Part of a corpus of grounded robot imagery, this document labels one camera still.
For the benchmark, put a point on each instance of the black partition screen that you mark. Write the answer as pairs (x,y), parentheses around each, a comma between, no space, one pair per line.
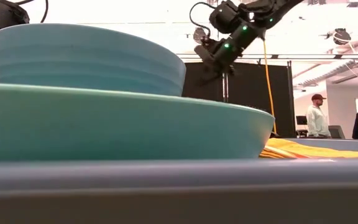
(253,93)

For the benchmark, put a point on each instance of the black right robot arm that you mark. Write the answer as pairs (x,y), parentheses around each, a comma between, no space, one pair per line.
(247,18)

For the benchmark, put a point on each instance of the black computer monitor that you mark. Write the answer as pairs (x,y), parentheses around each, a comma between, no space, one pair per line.
(301,120)

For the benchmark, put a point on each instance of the yellow cloth napkin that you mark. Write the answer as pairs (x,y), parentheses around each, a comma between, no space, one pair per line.
(315,151)

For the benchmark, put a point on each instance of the black ceiling camera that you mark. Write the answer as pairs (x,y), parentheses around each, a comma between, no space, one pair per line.
(198,35)

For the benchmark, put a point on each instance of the blue plastic bowl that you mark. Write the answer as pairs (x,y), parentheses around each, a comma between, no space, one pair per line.
(82,59)

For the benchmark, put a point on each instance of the blue plastic tray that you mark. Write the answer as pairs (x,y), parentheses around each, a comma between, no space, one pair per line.
(179,174)

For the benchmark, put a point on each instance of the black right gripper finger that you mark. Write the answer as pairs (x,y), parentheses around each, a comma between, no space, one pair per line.
(217,78)
(205,78)

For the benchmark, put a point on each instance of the teal plastic plate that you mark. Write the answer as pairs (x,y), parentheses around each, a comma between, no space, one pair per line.
(120,130)

